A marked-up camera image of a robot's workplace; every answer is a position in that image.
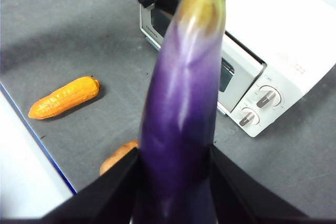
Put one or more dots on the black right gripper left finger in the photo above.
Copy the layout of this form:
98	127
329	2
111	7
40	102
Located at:
105	197

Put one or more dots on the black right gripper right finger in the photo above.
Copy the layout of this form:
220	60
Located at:
241	197

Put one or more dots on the long purple eggplant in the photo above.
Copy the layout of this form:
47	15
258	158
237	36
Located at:
181	103

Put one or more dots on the beige round oven knob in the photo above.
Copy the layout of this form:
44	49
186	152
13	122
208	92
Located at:
248	117
269	98

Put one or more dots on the cream white toaster oven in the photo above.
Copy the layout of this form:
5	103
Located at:
275	24

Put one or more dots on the brown sweet potato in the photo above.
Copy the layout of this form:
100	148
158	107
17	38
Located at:
118	157

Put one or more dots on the orange corn cob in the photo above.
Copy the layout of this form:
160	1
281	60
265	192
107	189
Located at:
65	98

